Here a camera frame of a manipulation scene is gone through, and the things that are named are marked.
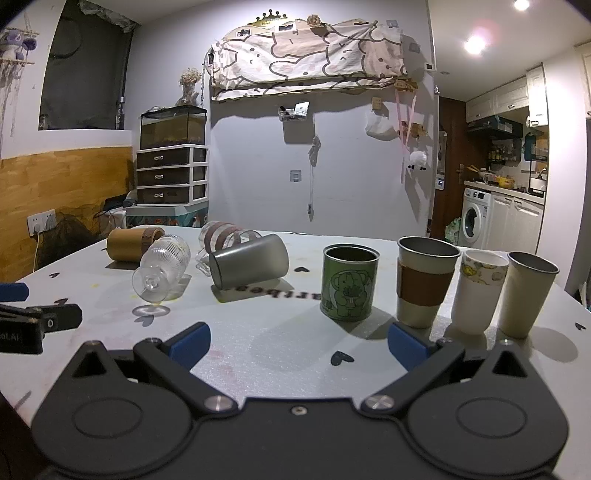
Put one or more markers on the white printed paper cup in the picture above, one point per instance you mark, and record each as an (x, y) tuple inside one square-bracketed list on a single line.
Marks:
[(478, 300)]

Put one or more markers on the grey metal cup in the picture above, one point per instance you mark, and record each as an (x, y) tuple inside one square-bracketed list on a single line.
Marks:
[(249, 262)]

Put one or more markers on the black range hood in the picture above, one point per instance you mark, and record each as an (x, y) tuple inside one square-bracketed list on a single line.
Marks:
[(496, 127)]

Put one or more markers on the white lower kitchen cabinets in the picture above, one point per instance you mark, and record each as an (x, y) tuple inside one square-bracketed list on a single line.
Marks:
[(512, 226)]

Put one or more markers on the white wall socket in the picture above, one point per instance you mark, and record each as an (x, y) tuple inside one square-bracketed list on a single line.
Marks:
[(42, 221)]

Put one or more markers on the clear ribbed glass goblet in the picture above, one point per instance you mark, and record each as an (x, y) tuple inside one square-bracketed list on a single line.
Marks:
[(164, 265)]

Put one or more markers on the white upper kitchen cabinets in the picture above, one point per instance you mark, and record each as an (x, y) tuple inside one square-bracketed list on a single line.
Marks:
[(505, 99)]

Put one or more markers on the cream cup grey inside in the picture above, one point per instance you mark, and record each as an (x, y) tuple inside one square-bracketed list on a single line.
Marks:
[(526, 300)]

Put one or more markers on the dark window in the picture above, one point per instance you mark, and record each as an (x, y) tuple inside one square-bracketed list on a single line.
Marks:
[(83, 78)]

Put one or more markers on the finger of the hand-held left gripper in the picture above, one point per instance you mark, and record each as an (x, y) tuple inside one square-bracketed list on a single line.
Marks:
[(11, 291)]

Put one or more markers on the white kitchen cabinets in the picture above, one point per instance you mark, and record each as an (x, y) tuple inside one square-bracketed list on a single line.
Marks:
[(505, 99), (512, 226)]

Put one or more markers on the clear glass brown striped cup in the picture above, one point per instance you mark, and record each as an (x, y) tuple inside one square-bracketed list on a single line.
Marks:
[(224, 234)]

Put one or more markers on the teal printed low cabinet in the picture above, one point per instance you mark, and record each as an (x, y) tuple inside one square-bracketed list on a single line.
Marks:
[(166, 214)]

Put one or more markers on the white washing machine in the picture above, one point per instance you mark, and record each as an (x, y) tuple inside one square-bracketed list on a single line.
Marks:
[(475, 216)]

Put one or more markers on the white sheep plush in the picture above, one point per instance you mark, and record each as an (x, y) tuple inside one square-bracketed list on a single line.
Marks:
[(417, 160)]

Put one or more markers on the glass fish tank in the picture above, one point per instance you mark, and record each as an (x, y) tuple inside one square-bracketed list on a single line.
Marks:
[(173, 127)]

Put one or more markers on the gold crown decoration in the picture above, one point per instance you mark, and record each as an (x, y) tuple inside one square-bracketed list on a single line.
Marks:
[(267, 19)]

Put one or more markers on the grey cup with brown sleeve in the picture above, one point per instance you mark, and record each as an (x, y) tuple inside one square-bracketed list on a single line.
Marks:
[(425, 286)]

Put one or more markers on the white dark drawer unit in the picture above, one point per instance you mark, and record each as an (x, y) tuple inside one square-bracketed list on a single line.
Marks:
[(171, 175)]

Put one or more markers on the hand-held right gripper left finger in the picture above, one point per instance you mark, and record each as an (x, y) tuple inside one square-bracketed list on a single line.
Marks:
[(191, 345)]

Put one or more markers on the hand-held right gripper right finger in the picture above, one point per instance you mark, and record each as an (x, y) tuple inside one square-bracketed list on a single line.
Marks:
[(407, 346)]

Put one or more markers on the small clear wall shelf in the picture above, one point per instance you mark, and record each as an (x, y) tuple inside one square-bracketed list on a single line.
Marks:
[(294, 112)]

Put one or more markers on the white hanging cloth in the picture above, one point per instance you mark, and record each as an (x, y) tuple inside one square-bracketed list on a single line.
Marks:
[(381, 125)]

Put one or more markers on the green elephant print cup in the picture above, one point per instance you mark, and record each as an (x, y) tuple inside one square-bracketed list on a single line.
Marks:
[(351, 286)]

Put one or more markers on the green plastic bag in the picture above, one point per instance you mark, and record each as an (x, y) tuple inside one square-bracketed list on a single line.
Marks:
[(455, 231)]

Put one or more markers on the printed blanket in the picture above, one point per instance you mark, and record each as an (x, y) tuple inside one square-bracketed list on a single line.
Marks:
[(304, 55)]

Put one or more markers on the dried flower bouquet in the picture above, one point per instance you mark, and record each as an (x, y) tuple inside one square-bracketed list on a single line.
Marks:
[(190, 85)]

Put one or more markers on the purple plush toy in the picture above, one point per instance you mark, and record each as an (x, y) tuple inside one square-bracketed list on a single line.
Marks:
[(14, 42)]

